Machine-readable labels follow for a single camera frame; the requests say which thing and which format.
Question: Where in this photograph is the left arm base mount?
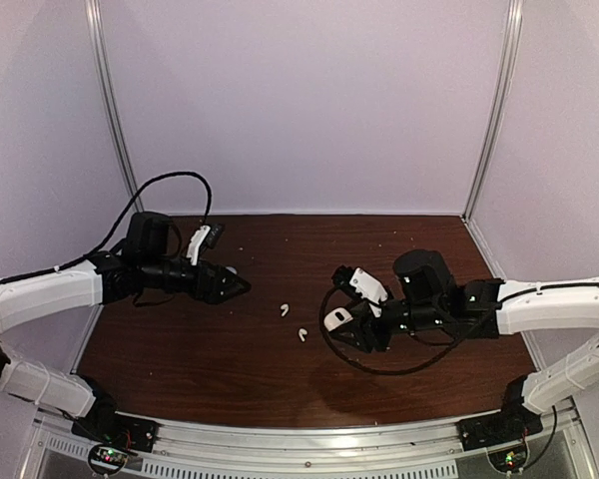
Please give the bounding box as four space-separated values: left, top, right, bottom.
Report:
66 394 159 453

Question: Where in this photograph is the aluminium frame post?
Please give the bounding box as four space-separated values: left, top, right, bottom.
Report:
84 0 139 198
461 0 524 221

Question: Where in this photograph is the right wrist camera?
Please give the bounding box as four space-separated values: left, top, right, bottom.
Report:
331 265 390 317

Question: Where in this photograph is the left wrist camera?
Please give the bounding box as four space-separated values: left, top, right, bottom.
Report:
185 224 225 265

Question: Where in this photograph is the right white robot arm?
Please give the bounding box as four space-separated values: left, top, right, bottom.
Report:
320 249 599 441

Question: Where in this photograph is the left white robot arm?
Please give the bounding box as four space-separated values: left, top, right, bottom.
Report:
0 212 251 443

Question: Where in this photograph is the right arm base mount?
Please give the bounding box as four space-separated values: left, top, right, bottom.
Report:
457 392 543 451

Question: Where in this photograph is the front aluminium rail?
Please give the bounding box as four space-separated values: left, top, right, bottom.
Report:
22 406 598 479

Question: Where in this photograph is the left aluminium frame post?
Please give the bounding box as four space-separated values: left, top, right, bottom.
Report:
84 0 139 198

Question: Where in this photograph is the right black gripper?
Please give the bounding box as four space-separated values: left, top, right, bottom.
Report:
329 297 445 355

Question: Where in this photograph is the white earbud charging case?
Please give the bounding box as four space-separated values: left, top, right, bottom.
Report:
323 307 353 332

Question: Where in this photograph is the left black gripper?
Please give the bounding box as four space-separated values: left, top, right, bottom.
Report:
140 254 251 304

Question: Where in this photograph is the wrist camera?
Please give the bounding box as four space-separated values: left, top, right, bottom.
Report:
185 224 225 265
331 265 390 317

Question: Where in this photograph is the right aluminium frame post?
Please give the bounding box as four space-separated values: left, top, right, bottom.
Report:
461 0 524 221

